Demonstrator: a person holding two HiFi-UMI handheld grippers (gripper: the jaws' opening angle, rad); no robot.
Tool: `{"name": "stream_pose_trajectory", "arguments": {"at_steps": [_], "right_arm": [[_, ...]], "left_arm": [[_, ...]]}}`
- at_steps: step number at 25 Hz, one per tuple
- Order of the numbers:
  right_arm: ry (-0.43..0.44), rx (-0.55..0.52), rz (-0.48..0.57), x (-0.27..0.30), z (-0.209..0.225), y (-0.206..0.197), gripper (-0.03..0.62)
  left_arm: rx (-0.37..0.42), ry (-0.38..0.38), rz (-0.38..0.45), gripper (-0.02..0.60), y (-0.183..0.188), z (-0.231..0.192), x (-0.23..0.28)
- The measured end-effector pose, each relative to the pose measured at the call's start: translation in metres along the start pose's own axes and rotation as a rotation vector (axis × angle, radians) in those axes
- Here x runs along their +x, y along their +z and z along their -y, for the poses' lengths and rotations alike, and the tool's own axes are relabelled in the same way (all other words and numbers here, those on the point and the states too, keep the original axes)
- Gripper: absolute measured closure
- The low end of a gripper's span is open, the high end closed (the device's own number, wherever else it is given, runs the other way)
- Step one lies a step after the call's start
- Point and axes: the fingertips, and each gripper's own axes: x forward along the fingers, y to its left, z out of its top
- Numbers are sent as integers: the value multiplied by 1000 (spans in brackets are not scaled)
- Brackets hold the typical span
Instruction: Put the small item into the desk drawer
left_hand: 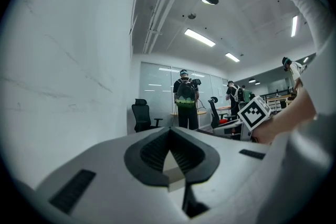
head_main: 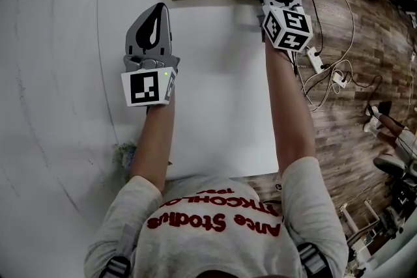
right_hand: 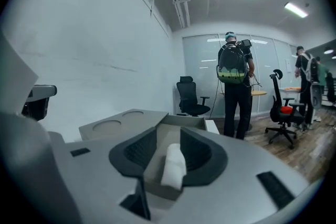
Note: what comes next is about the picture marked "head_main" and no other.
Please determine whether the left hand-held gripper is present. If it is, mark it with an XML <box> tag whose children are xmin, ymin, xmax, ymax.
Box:
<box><xmin>121</xmin><ymin>2</ymin><xmax>180</xmax><ymax>107</ymax></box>

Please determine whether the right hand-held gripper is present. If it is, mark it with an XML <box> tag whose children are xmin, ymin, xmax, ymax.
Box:
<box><xmin>259</xmin><ymin>0</ymin><xmax>313</xmax><ymax>52</ymax></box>

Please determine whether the person's right forearm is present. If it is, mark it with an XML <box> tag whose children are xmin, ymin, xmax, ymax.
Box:
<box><xmin>264</xmin><ymin>38</ymin><xmax>319</xmax><ymax>174</ymax></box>

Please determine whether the person's left forearm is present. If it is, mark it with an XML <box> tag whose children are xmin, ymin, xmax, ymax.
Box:
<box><xmin>129</xmin><ymin>96</ymin><xmax>177</xmax><ymax>193</ymax></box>

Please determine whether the white desk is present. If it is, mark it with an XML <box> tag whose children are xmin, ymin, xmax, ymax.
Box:
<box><xmin>96</xmin><ymin>0</ymin><xmax>293</xmax><ymax>180</ymax></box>

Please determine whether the white power strip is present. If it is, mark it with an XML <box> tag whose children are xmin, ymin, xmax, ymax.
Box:
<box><xmin>306</xmin><ymin>46</ymin><xmax>326</xmax><ymax>74</ymax></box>

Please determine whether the white power adapter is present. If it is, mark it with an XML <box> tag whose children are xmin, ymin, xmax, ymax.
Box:
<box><xmin>331</xmin><ymin>70</ymin><xmax>348</xmax><ymax>89</ymax></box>

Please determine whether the grey printed t-shirt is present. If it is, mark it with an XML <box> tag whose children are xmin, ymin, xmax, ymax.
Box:
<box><xmin>83</xmin><ymin>156</ymin><xmax>349</xmax><ymax>278</ymax></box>

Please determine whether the long white cable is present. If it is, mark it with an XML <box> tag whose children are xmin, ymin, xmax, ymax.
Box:
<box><xmin>287</xmin><ymin>0</ymin><xmax>356</xmax><ymax>113</ymax></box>

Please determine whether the thin black adapter cable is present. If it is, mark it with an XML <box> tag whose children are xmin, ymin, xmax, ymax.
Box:
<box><xmin>344</xmin><ymin>70</ymin><xmax>384</xmax><ymax>115</ymax></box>

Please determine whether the grey black shoulder strap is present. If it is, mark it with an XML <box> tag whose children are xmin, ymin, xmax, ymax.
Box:
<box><xmin>295</xmin><ymin>242</ymin><xmax>330</xmax><ymax>278</ymax></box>
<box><xmin>97</xmin><ymin>255</ymin><xmax>132</xmax><ymax>278</ymax></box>

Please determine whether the metal frame rack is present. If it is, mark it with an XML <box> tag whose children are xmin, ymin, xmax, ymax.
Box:
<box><xmin>338</xmin><ymin>198</ymin><xmax>403</xmax><ymax>258</ymax></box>

